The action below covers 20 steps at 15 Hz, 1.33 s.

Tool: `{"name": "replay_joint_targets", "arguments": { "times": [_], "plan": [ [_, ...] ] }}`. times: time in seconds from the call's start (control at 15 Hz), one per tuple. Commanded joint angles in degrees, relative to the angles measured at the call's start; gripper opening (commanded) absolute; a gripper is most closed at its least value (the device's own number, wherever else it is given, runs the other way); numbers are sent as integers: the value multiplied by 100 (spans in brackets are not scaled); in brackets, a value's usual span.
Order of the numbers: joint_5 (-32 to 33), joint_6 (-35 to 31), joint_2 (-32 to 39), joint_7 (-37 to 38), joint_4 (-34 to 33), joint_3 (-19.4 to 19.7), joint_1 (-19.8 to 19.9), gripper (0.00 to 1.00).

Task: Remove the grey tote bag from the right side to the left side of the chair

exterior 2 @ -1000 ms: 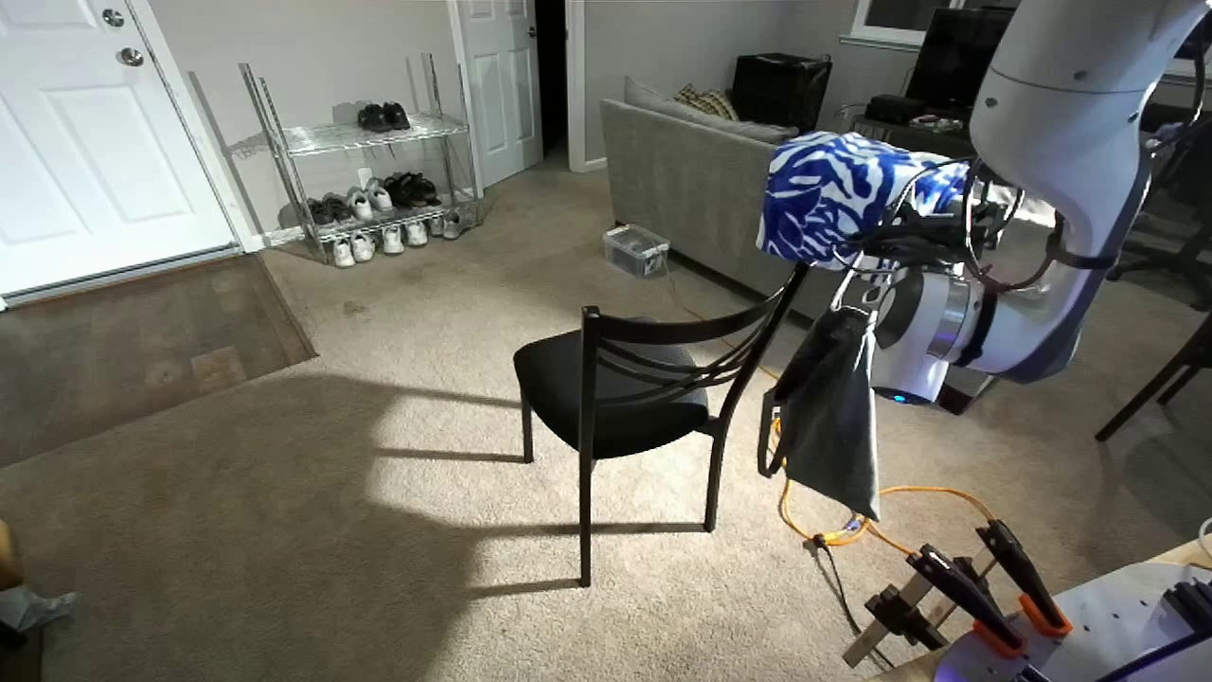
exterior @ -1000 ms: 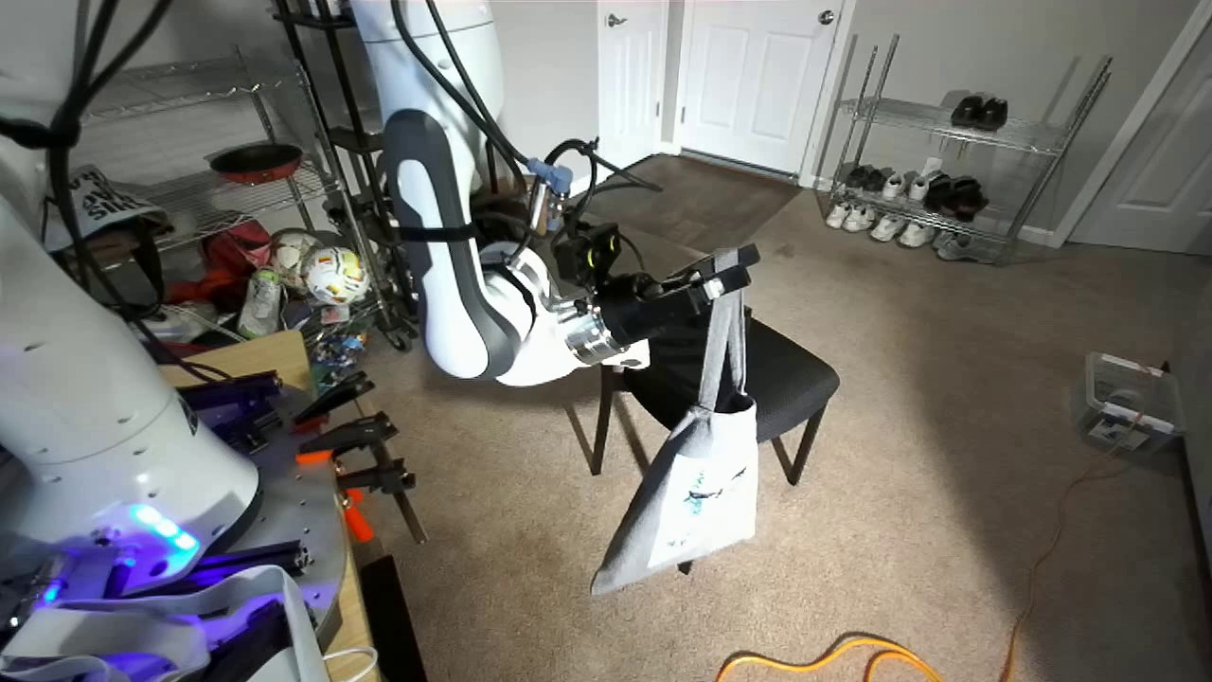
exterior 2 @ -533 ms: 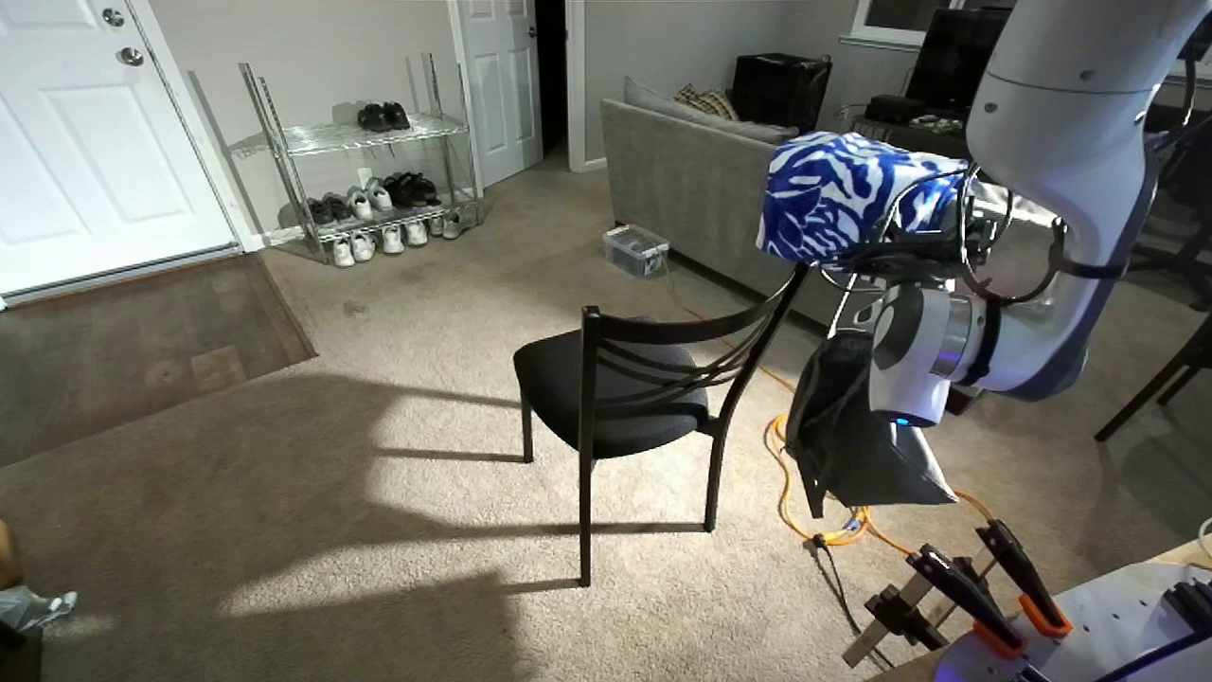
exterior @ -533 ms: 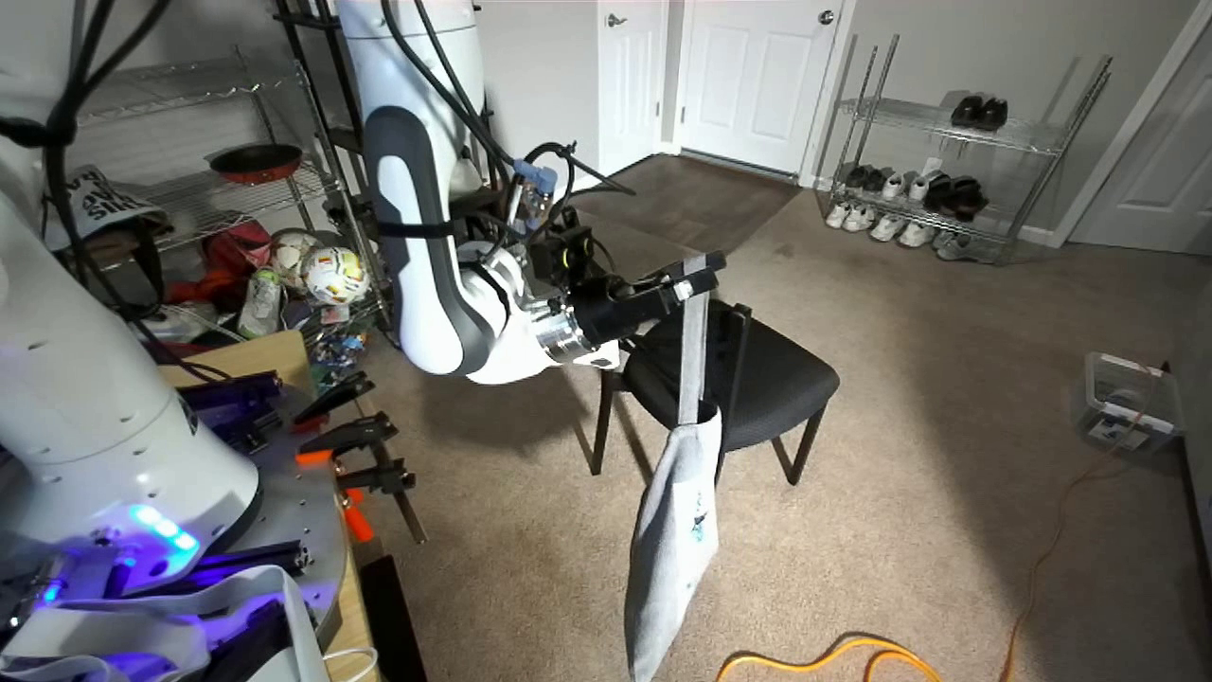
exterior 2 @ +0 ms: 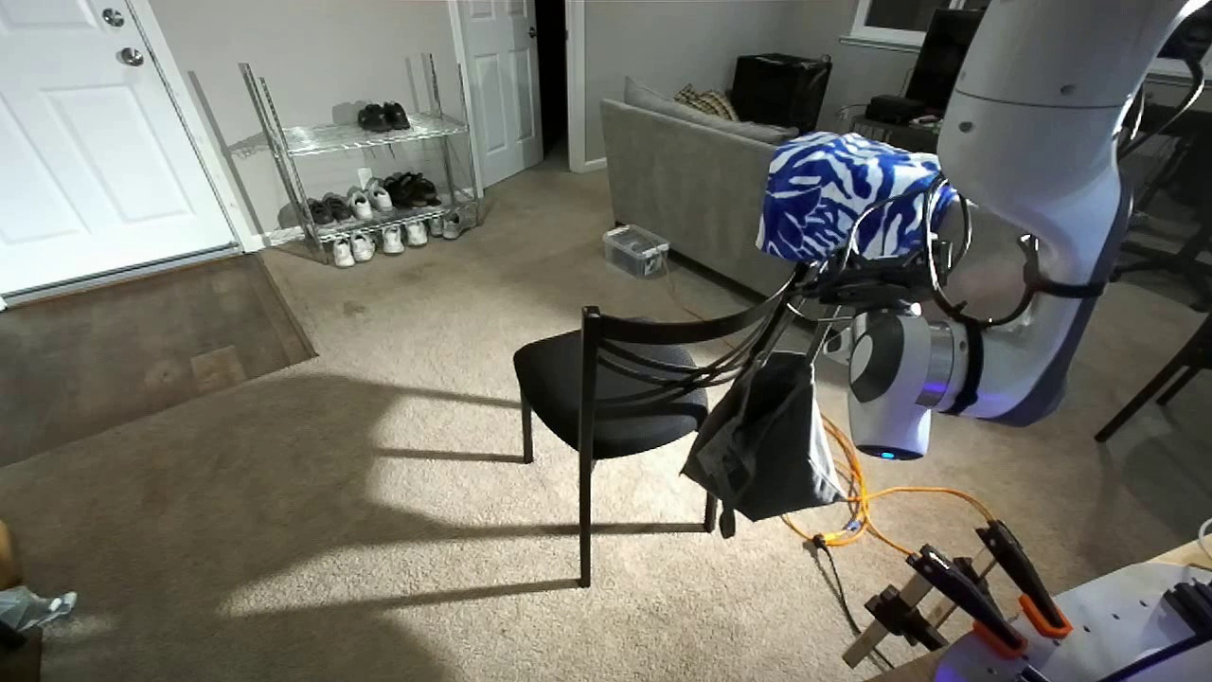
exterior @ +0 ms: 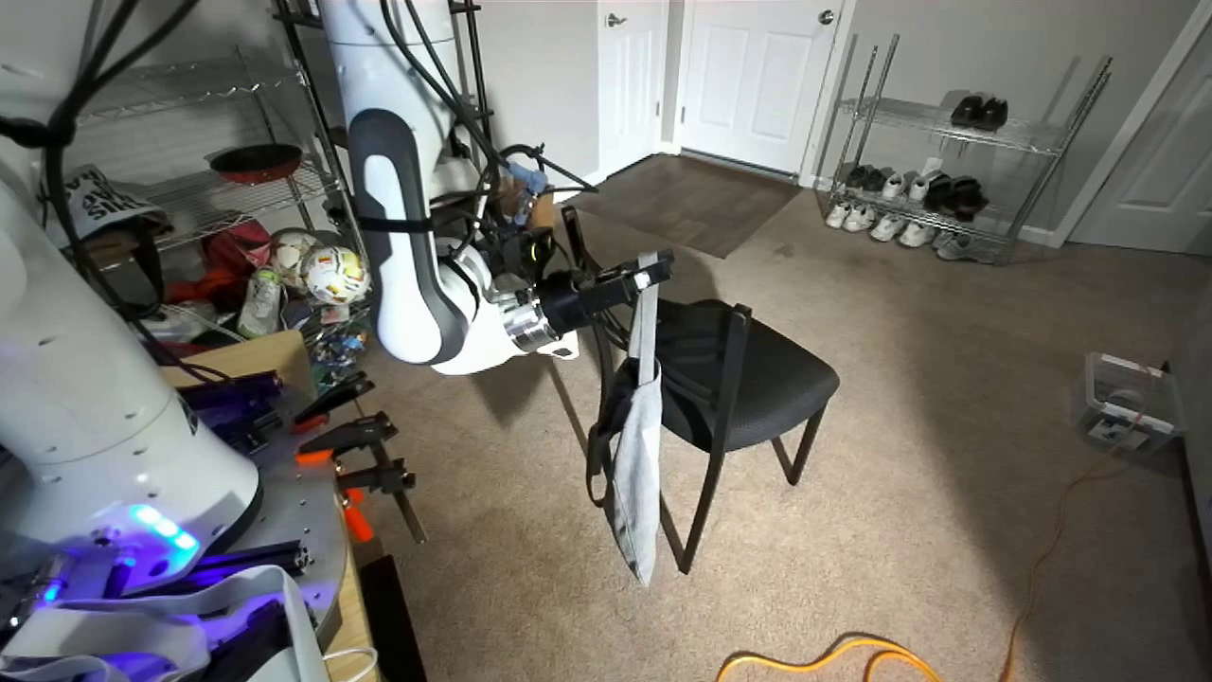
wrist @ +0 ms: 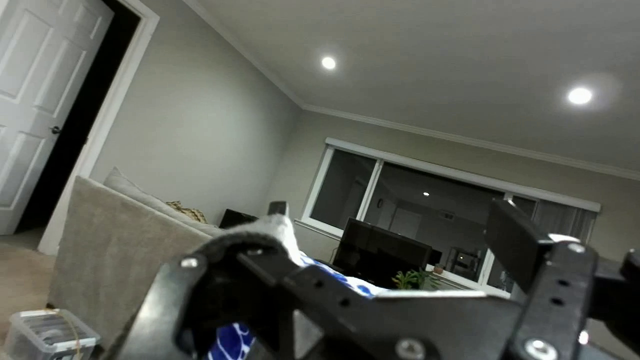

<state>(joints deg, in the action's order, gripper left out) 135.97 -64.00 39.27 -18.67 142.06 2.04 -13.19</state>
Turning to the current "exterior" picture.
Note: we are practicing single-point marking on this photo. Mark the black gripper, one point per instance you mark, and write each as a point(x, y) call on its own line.
point(577, 303)

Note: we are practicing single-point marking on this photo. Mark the grey tote bag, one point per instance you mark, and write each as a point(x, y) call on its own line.
point(636, 469)

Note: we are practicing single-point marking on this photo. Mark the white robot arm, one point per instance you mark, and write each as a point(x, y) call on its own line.
point(401, 251)

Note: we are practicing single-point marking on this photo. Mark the black metal dining chair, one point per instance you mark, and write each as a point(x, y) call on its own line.
point(771, 366)

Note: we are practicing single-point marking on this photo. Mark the red bag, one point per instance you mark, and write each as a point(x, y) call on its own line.
point(231, 251)

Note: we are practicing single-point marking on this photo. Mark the brown door mat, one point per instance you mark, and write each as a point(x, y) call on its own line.
point(705, 202)

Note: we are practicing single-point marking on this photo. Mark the white shoe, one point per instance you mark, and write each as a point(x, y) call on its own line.
point(888, 229)
point(834, 217)
point(919, 233)
point(859, 221)

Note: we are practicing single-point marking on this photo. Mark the white entry door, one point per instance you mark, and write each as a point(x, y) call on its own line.
point(760, 77)

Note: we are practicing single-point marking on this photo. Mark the dark sneaker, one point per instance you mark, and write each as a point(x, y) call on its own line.
point(864, 179)

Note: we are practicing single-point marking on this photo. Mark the white sneaker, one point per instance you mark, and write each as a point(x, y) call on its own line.
point(910, 183)

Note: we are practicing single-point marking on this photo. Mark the colourful soccer ball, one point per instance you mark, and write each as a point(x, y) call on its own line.
point(336, 273)

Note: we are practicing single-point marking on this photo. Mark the colourful toy pile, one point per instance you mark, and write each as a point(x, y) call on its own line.
point(339, 349)

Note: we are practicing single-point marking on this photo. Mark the grey shoe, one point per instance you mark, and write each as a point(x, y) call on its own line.
point(957, 244)

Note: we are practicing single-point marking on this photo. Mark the black bulky sneaker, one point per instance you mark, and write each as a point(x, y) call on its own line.
point(957, 197)

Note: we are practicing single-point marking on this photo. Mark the black orange bar clamp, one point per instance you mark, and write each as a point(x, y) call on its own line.
point(381, 486)
point(346, 438)

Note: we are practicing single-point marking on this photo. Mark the black shoe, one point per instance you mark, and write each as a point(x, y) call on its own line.
point(993, 115)
point(968, 113)

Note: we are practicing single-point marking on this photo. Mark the black metal rack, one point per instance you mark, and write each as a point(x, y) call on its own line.
point(313, 97)

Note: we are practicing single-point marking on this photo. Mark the white green bottle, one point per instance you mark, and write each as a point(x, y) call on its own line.
point(261, 303)

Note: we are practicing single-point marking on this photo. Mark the brown cardboard box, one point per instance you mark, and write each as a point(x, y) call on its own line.
point(252, 360)

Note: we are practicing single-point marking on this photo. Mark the dark red bowl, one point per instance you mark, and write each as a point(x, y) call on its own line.
point(255, 166)

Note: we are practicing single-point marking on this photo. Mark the purple plastic part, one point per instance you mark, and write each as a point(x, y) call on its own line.
point(231, 402)

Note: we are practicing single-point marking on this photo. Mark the clear plastic storage box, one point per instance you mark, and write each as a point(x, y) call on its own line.
point(1128, 402)

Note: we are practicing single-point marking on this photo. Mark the white panel interior door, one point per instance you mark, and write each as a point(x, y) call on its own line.
point(1160, 176)

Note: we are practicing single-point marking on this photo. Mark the black white printed plate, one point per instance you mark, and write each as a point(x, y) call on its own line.
point(111, 197)

